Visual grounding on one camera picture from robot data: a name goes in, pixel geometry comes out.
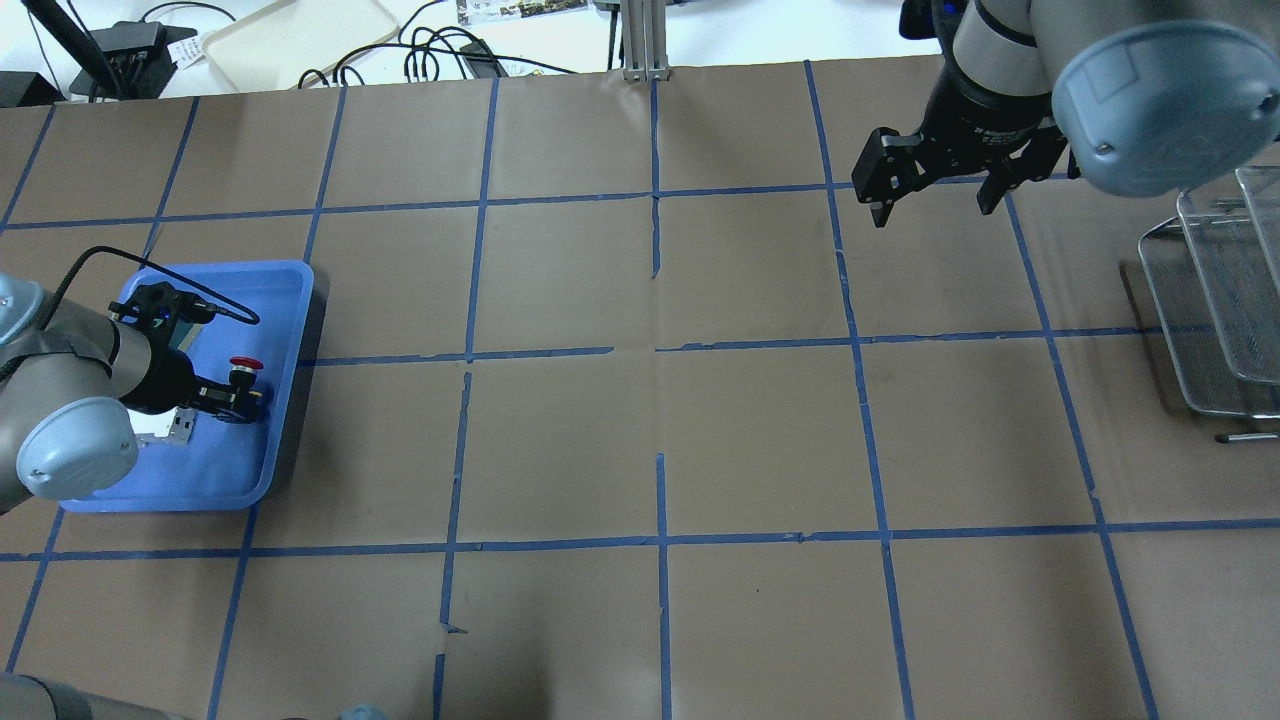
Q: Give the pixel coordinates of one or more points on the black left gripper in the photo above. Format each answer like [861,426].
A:
[165,381]

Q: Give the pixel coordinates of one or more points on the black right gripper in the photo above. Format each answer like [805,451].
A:
[985,127]

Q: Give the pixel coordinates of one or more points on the red emergency stop button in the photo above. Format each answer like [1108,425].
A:
[243,373]

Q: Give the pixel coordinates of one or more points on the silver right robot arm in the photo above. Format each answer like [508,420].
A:
[1141,98]

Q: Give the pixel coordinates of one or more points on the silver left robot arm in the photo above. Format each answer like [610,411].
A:
[72,377]

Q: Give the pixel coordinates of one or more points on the blue plastic tray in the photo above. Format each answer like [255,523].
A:
[223,466]

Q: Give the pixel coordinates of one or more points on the black power adapter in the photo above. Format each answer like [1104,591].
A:
[480,60]

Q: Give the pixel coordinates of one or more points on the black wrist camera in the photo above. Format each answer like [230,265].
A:
[165,316]

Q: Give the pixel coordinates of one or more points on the silver wire mesh shelf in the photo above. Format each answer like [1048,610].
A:
[1213,270]

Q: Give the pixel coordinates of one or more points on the aluminium frame post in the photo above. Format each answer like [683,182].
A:
[644,36]

